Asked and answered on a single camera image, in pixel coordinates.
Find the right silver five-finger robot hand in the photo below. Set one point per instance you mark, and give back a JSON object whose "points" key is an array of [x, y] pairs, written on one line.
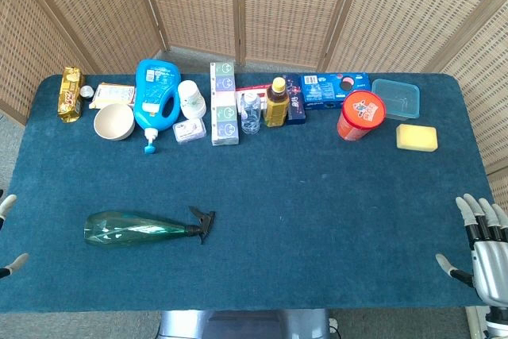
{"points": [[490, 265]]}

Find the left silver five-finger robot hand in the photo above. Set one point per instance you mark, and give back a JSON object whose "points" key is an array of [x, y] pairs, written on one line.
{"points": [[7, 205]]}

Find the green spray bottle black trigger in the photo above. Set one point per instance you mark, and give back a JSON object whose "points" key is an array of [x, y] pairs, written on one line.
{"points": [[131, 229]]}

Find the blue detergent pump bottle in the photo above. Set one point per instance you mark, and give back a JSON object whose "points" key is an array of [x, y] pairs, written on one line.
{"points": [[152, 81]]}

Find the white medicine bottle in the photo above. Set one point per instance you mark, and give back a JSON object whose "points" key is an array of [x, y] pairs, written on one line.
{"points": [[192, 99]]}

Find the clear small water bottle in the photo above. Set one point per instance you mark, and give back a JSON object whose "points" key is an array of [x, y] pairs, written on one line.
{"points": [[250, 114]]}

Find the yellow-capped tea drink bottle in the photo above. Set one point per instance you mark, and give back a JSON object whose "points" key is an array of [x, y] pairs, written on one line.
{"points": [[276, 109]]}

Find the gold foil snack packet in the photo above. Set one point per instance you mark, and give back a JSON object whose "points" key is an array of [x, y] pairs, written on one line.
{"points": [[70, 97]]}

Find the beige round bowl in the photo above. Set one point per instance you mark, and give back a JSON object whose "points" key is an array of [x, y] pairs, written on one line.
{"points": [[114, 121]]}

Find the small silver round tin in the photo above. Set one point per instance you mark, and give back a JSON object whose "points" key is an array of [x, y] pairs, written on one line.
{"points": [[86, 92]]}

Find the yellow sponge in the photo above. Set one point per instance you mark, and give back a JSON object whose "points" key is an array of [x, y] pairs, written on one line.
{"points": [[416, 137]]}

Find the cream flat cardboard box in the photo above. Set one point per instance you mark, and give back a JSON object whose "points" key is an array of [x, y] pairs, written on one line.
{"points": [[113, 93]]}

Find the blue clear plastic food container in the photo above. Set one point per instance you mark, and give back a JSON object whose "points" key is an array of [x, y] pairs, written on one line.
{"points": [[399, 97]]}

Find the small clear plastic soap box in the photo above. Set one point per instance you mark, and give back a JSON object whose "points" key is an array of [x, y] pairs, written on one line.
{"points": [[189, 131]]}

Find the orange-red lidded canister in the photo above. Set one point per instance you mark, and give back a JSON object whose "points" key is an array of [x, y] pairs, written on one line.
{"points": [[361, 110]]}

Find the blue carpet table mat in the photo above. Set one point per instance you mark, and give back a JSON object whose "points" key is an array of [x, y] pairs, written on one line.
{"points": [[278, 196]]}

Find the pastel tissue pack stack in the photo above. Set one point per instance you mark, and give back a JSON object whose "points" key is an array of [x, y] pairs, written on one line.
{"points": [[224, 109]]}

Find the blue cookie box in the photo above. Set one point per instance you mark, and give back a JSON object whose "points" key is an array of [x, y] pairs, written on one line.
{"points": [[321, 91]]}

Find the dark blue patterned box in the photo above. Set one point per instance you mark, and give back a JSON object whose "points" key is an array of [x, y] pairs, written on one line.
{"points": [[297, 110]]}

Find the silver-blue robot torso base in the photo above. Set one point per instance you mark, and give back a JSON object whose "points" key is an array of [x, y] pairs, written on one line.
{"points": [[242, 325]]}

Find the red and white flat box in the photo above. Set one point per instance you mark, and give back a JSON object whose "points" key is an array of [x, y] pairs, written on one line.
{"points": [[254, 88]]}

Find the wicker folding screen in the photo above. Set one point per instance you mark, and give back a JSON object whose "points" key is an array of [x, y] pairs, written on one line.
{"points": [[293, 5]]}

